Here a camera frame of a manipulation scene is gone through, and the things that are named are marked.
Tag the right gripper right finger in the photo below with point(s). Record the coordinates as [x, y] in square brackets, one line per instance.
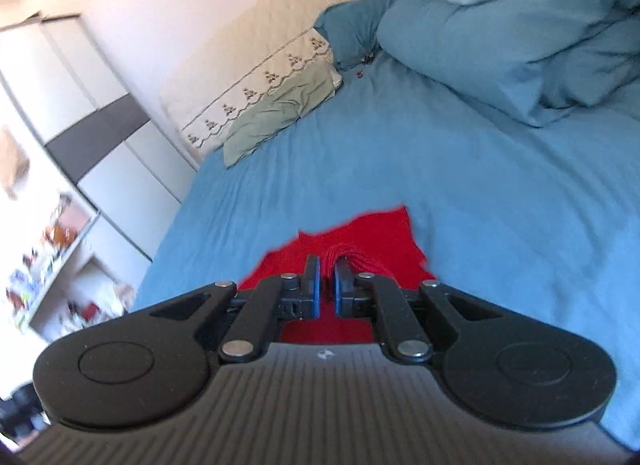
[505, 368]

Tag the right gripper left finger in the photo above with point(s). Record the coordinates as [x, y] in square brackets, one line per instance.
[146, 366]

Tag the red cloth garment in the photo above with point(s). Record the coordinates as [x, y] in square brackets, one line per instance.
[380, 242]

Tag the white shelf unit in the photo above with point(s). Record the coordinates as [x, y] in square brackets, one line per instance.
[81, 272]

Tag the blue bed sheet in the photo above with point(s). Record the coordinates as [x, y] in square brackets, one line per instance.
[541, 221]

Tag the cream embroidered pillow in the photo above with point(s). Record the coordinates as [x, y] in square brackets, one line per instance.
[208, 131]

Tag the white wardrobe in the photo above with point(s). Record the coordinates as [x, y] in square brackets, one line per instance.
[94, 129]

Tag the green pillow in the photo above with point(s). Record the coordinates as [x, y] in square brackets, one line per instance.
[294, 99]

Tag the teal rolled duvet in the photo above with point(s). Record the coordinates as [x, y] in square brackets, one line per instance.
[537, 61]

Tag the beige quilted headboard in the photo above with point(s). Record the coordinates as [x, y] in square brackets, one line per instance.
[310, 10]

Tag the dark teal pillow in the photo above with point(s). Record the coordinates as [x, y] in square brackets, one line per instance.
[350, 29]

